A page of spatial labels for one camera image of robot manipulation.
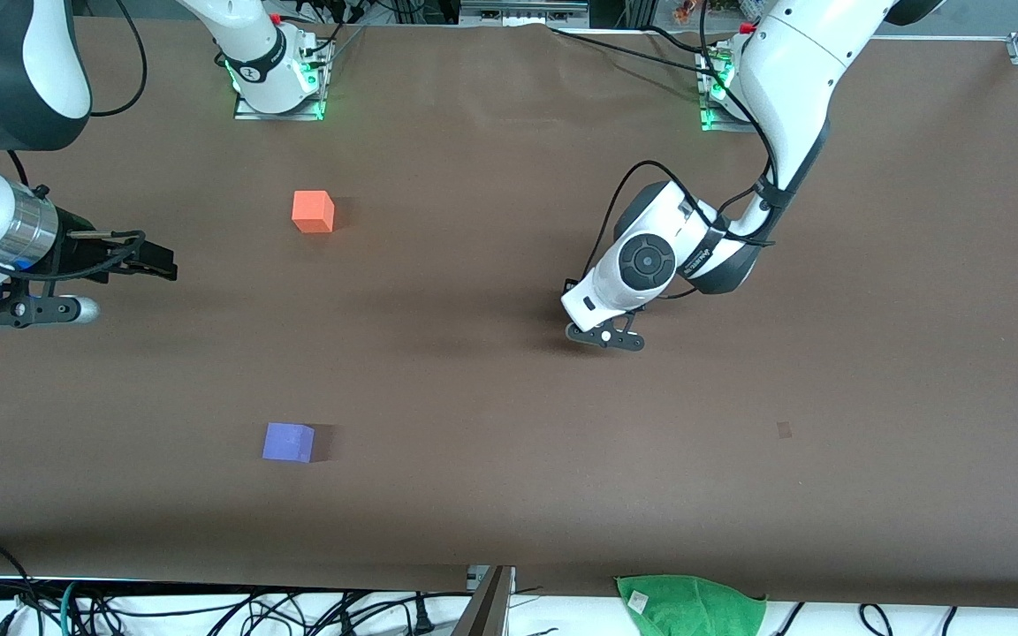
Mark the grey power strip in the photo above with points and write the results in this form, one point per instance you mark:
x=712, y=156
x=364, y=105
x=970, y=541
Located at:
x=522, y=11

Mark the black power plug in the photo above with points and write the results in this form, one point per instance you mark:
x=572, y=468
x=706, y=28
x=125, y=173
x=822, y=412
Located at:
x=423, y=621

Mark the grey metal post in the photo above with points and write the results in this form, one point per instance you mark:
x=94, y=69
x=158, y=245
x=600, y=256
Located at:
x=487, y=609

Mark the orange block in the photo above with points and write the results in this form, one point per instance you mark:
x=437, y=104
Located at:
x=312, y=212

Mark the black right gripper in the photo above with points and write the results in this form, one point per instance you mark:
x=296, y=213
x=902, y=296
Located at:
x=83, y=250

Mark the purple block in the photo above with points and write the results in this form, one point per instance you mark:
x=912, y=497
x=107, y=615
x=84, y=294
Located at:
x=287, y=442

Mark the brown table cover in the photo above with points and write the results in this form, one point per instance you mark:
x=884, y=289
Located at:
x=509, y=424

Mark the green cloth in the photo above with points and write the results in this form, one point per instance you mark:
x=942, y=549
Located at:
x=690, y=605

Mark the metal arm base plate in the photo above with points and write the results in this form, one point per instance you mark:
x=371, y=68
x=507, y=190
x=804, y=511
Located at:
x=714, y=122
x=248, y=110

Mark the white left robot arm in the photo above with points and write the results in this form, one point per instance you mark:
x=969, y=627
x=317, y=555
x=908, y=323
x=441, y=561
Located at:
x=792, y=97

